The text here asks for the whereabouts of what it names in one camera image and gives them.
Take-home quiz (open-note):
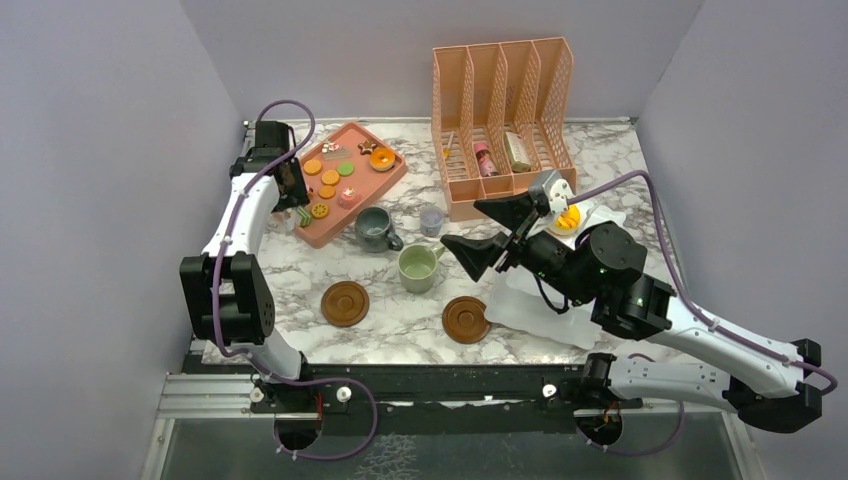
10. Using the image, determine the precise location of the left brown wooden coaster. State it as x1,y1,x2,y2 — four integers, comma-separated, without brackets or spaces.
320,281,370,327

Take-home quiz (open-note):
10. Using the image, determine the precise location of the orange glazed donut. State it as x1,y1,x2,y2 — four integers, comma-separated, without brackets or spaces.
369,147,396,172

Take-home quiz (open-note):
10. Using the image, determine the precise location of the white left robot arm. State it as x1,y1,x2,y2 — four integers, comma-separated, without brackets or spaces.
179,173,315,411

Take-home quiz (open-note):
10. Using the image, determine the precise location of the green layered cake slice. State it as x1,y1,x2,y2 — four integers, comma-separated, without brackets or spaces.
296,206,313,228

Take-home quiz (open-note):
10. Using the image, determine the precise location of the brown star cookie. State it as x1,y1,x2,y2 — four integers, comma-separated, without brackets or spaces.
358,139,377,155

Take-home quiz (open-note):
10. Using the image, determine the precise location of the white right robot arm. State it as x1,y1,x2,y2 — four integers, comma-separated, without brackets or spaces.
426,171,824,433

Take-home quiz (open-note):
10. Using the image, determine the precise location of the light green ceramic mug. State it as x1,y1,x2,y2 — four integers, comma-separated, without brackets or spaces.
398,243,445,294

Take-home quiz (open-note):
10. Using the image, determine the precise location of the yellow flower cookie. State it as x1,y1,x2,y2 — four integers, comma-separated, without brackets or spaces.
310,202,330,219

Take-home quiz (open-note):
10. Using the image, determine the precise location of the tan box in organizer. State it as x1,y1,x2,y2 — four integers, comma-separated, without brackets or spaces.
504,131,532,173

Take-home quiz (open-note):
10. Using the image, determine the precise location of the pink bottle in organizer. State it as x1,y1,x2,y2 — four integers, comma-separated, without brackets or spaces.
473,141,499,178

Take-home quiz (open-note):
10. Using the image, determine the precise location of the pink dessert tray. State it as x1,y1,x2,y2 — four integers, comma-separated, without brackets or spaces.
295,122,408,249

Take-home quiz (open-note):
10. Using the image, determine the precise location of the dark blue-green ceramic mug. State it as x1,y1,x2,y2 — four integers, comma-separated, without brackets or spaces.
354,207,404,253

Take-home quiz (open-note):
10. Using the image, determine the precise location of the pink snowball cake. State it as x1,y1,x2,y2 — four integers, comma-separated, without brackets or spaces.
338,187,361,210

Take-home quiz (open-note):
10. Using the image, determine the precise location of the orange round biscuit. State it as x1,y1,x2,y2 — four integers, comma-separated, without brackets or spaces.
302,158,323,176

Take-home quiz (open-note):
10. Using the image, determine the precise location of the white tiered dessert stand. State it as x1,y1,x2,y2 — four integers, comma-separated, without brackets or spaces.
487,200,627,350

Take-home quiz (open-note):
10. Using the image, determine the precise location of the pink mesh file organizer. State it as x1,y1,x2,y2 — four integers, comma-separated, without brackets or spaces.
431,37,578,222

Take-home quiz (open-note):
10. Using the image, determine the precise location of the yellow frosted donut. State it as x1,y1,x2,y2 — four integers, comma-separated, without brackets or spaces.
549,205,583,236

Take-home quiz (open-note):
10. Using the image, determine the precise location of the green macaron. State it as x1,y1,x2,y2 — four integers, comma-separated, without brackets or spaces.
336,161,355,177

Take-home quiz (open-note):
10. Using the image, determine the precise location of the brown wooden coaster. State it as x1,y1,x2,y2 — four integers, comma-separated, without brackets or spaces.
320,281,370,327
442,296,491,344

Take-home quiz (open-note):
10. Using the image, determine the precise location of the right brown wooden coaster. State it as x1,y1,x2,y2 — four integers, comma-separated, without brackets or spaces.
442,296,491,344

